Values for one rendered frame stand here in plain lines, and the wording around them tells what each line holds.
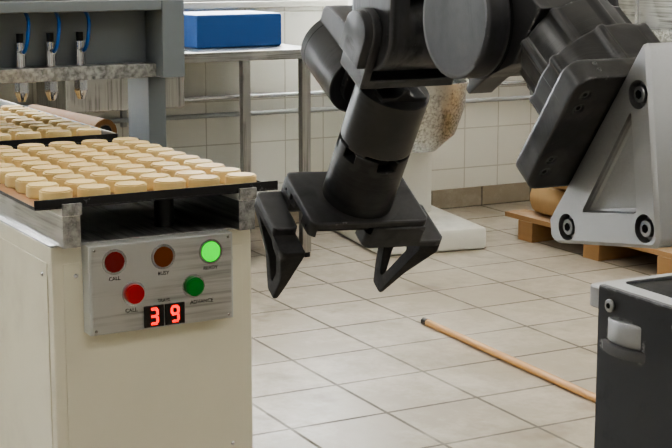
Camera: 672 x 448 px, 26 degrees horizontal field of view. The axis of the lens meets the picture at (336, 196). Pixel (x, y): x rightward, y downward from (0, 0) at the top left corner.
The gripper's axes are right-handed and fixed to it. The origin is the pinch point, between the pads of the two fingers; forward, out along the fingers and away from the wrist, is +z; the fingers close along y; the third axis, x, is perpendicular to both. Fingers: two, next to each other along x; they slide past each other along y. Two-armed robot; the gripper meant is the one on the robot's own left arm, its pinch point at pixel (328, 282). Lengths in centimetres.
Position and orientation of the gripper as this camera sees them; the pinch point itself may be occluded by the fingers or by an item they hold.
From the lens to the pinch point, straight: 120.6
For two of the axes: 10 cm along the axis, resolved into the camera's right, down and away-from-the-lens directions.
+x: 3.5, 6.2, -7.0
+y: -9.0, 0.2, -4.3
